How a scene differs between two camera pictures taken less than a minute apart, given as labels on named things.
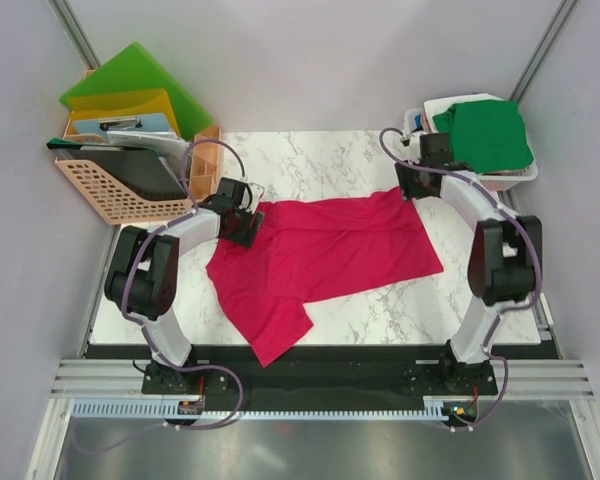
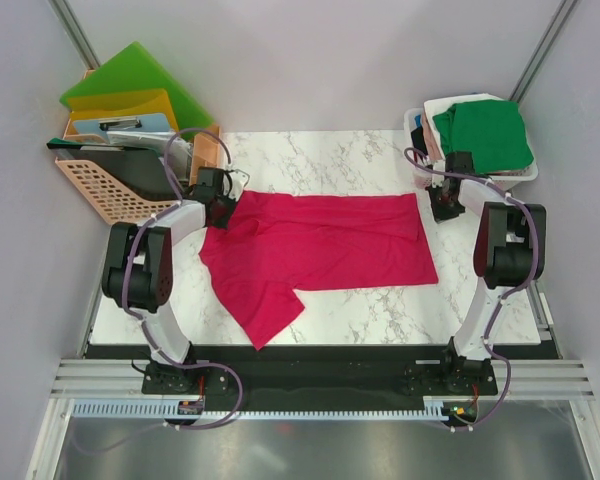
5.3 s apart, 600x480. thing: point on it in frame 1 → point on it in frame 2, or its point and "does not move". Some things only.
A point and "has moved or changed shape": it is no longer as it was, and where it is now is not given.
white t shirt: x=441 y=105 does not move
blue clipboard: x=159 y=122 does not move
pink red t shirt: x=313 y=247 has moved or changed shape
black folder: x=139 y=169 does not move
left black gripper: x=246 y=236 → x=231 y=201
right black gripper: x=408 y=189 → x=439 y=214
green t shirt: x=486 y=135 does not move
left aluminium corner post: x=67 y=14 does not move
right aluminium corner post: x=561 y=15 does not move
